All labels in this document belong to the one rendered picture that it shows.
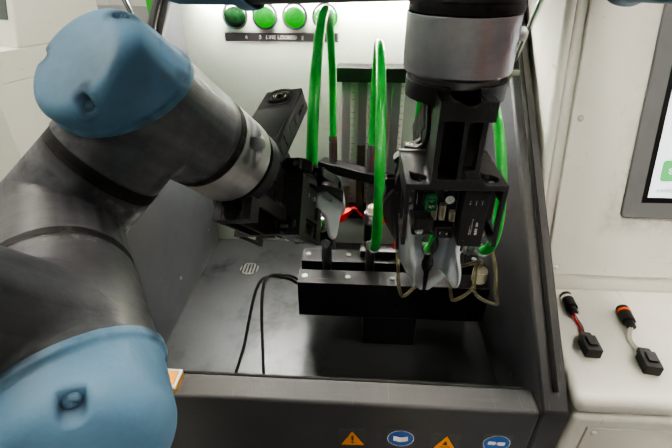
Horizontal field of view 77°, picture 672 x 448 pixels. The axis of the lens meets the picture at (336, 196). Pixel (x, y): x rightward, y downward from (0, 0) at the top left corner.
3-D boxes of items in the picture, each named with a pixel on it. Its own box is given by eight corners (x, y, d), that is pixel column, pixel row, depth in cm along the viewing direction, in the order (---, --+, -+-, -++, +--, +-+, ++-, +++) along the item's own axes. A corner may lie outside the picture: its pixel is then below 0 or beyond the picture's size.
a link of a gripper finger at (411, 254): (395, 322, 38) (403, 238, 34) (391, 278, 43) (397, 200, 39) (429, 323, 38) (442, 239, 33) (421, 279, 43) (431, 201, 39)
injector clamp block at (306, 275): (300, 340, 83) (296, 281, 75) (306, 304, 91) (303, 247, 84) (476, 348, 81) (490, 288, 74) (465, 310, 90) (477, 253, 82)
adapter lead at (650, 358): (660, 377, 58) (666, 367, 57) (642, 374, 59) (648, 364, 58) (627, 313, 69) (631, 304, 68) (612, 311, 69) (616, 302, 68)
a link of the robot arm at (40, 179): (-108, 356, 19) (50, 171, 19) (-65, 234, 27) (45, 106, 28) (63, 387, 25) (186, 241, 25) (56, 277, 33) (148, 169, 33)
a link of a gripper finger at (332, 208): (337, 247, 54) (297, 231, 46) (339, 203, 55) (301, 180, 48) (359, 246, 52) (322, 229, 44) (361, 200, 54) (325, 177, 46)
